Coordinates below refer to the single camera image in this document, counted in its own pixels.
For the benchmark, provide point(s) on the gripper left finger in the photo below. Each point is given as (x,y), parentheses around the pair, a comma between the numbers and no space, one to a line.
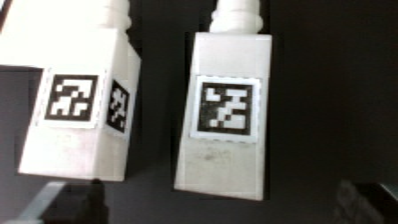
(68,204)

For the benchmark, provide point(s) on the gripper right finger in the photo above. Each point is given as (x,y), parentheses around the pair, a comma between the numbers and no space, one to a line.
(366,203)

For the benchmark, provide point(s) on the white table leg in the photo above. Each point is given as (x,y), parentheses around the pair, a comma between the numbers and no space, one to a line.
(221,160)
(64,37)

